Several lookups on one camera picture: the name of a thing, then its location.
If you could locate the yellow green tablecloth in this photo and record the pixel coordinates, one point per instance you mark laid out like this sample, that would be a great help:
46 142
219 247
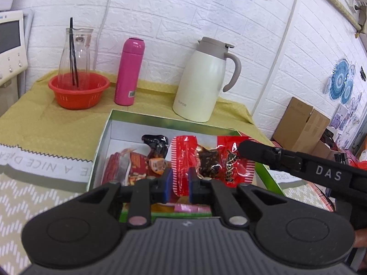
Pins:
43 120

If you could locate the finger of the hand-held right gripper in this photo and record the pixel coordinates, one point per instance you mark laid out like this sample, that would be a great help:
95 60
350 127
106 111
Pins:
258 151

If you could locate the pink thermos bottle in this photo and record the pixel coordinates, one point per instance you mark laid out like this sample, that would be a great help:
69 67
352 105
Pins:
129 71

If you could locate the red sausage packet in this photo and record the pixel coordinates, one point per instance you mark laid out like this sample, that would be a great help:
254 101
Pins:
116 169

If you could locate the glass carafe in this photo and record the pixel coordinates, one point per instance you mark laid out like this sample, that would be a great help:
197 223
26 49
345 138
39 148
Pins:
83 57

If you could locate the pink edged snack packet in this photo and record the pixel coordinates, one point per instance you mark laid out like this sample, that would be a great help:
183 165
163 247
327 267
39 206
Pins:
192 208

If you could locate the wall pictures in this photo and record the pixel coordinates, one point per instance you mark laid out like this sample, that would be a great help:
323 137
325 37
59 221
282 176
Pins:
344 120

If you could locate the red nut packet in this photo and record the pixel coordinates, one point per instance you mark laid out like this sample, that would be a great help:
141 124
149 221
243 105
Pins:
139 172

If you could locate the white wall socket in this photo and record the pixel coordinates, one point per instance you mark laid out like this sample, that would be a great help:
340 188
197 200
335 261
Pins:
358 7

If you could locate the yellow orange candy packet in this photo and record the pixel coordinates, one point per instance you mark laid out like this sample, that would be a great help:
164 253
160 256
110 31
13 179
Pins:
157 165

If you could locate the white wall conduit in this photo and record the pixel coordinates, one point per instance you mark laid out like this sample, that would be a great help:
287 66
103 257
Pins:
283 34

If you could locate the white machine with screen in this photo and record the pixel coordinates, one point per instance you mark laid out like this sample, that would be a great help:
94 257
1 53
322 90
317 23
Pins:
11 48

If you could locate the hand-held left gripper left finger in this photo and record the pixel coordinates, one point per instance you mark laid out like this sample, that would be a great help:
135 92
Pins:
167 184

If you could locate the green cardboard box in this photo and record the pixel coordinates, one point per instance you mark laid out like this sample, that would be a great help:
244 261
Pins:
129 129

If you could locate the person's right hand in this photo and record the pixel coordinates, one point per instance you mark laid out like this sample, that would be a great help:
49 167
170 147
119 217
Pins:
361 238

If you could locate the black glossy snack packet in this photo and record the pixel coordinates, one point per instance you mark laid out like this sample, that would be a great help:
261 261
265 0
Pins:
154 146

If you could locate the red striped snack packet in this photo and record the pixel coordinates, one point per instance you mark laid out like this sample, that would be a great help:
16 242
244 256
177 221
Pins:
183 154

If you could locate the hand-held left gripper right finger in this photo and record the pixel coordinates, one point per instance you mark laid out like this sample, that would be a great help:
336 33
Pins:
193 187

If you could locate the wooden pole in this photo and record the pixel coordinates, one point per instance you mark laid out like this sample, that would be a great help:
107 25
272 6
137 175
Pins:
337 5

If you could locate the grey zigzag tablecloth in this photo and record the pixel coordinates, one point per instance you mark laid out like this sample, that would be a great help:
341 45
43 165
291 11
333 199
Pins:
28 194

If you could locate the black chopstick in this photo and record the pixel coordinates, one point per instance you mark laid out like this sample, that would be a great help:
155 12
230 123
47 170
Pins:
70 63
73 51

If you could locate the cream thermal jug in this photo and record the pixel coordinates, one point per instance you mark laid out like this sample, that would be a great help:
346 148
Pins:
197 86

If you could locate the brown cardboard box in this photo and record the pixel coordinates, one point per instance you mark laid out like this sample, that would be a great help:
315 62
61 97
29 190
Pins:
301 129

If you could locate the blue paper fan decoration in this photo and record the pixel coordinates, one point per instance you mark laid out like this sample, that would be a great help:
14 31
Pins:
341 80

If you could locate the red plastic basket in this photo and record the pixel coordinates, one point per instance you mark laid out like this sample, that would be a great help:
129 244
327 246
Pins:
77 97

